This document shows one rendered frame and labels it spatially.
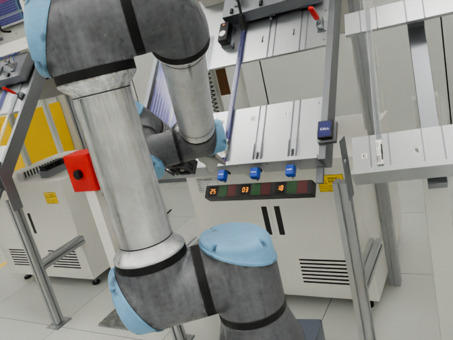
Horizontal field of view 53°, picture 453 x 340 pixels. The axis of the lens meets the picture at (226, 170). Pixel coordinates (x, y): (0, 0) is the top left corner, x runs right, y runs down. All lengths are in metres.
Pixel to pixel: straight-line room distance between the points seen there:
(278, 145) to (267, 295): 0.66
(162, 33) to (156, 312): 0.41
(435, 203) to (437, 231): 0.08
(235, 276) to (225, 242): 0.05
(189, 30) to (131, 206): 0.27
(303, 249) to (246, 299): 1.05
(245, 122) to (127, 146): 0.79
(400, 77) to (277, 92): 0.85
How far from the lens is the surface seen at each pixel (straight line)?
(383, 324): 1.79
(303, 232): 1.72
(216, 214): 1.85
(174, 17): 0.65
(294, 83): 3.31
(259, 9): 1.57
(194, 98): 0.80
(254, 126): 1.38
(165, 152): 0.96
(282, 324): 0.77
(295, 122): 1.32
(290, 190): 1.25
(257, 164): 1.30
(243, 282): 0.71
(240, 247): 0.69
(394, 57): 3.13
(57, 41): 0.64
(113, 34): 0.64
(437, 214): 1.29
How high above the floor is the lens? 1.07
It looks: 15 degrees down
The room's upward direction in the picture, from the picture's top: 14 degrees counter-clockwise
